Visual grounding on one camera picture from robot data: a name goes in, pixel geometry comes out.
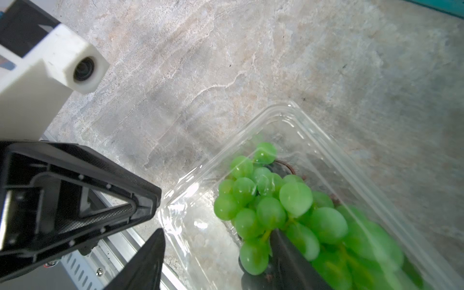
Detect teal plastic basket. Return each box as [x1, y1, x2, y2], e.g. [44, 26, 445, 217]
[408, 0, 464, 19]

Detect green grape bunch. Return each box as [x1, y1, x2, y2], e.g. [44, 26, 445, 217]
[213, 142, 429, 290]

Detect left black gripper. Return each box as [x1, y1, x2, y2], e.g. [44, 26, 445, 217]
[1, 141, 161, 282]

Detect clear plastic clamshell container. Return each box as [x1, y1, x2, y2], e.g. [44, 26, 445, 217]
[159, 103, 464, 290]

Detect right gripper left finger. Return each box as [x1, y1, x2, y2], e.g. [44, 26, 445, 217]
[105, 228, 166, 290]

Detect aluminium front rail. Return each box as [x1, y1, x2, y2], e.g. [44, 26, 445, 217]
[39, 130, 193, 290]

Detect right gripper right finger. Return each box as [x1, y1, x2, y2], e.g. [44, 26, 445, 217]
[270, 229, 332, 290]

